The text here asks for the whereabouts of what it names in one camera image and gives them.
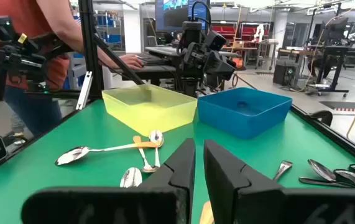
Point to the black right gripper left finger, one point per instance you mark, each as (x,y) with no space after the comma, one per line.
(108,205)

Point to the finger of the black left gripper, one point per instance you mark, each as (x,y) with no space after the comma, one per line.
(216,65)
(229,70)

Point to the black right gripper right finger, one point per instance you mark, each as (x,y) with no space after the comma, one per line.
(258,202)

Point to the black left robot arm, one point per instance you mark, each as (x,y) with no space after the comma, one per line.
(192,32)

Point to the red storage shelf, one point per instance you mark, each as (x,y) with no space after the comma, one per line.
(227,31)

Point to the grey office desk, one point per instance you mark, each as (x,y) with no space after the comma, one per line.
(161,70)

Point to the black keyboard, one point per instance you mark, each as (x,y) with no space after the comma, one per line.
(153,59)

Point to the computer monitor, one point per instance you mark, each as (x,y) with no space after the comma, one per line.
(171,15)

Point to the dark blue plastic bin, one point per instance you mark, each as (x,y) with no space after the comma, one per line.
(242,124)

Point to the black tower computer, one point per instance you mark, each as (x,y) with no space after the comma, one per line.
(286,73)

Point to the person's hand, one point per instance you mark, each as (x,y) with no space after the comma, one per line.
(132,61)

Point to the yellow-green plastic bin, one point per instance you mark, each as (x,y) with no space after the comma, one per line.
(152,118)

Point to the shelf with blue bins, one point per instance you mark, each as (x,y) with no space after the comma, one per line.
(112,39)

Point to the black table clamp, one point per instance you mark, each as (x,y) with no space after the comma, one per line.
(323,115)

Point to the black standing desk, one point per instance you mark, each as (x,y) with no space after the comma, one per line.
(332,53)

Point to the striped floor strip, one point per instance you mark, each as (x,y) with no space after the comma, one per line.
(351,105)

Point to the person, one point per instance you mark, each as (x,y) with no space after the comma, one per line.
(9,7)

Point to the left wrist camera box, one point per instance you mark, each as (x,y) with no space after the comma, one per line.
(217,40)

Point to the black diagonal frame strut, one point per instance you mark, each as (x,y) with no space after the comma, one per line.
(118,60)

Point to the black table frame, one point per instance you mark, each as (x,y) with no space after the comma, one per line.
(335,137)

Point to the black vertical frame post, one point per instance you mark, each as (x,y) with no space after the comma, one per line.
(90,46)

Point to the silver flat bracket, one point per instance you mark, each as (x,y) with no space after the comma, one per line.
(84,90)

